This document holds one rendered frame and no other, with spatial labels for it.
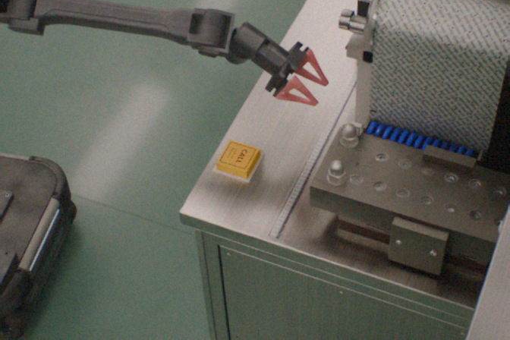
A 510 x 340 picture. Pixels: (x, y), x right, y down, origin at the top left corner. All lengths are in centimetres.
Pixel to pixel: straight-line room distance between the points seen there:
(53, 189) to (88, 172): 36
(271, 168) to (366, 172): 25
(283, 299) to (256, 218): 21
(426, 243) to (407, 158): 17
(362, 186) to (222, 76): 173
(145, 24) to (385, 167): 53
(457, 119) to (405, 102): 10
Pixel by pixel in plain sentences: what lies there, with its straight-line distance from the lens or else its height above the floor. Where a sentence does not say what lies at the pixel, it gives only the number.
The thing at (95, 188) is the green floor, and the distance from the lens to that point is 314.
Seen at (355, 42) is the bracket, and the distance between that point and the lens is 186.
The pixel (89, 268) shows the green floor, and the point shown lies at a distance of 296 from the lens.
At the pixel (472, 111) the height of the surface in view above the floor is 113.
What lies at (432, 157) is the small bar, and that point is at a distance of 179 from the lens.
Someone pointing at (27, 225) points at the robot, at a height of 24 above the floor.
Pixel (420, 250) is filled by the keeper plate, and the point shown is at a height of 97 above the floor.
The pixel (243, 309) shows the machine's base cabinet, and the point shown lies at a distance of 210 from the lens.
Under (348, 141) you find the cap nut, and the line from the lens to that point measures 180.
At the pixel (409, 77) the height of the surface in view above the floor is 117.
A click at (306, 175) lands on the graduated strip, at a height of 90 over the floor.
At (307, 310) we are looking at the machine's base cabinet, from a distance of 199.
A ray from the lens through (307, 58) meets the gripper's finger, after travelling 186.
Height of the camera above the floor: 239
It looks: 49 degrees down
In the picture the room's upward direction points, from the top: 3 degrees counter-clockwise
